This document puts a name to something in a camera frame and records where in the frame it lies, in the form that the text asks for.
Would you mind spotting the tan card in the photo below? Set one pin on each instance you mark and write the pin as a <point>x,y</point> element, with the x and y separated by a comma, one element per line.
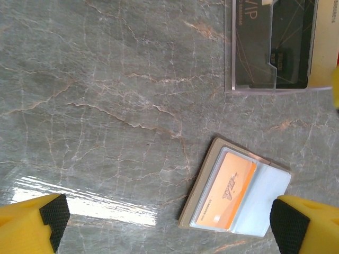
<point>324,39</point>

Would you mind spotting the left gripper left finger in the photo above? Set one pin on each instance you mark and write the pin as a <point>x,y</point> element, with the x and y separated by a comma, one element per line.
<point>23,227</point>

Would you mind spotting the black card with gold lines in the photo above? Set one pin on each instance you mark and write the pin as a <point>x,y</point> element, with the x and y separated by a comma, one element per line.
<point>288,39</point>

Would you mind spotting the orange VIP card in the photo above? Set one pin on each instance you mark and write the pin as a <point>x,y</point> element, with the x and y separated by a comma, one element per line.
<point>227,190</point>

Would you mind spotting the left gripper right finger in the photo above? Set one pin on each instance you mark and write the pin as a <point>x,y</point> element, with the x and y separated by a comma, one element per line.
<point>310,227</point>

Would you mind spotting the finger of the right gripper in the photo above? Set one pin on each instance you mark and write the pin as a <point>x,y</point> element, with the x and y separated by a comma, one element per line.
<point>336,87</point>

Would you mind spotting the clear acrylic card stand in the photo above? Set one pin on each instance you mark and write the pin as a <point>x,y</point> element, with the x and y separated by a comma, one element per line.
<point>229,53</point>

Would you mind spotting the taupe card holder wallet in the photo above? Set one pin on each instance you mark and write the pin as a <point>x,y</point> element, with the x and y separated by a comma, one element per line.
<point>267,201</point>

